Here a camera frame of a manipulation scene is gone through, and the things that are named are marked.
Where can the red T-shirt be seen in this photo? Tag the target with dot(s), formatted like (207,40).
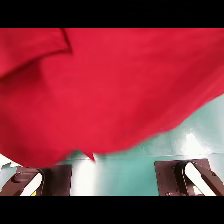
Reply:
(110,90)

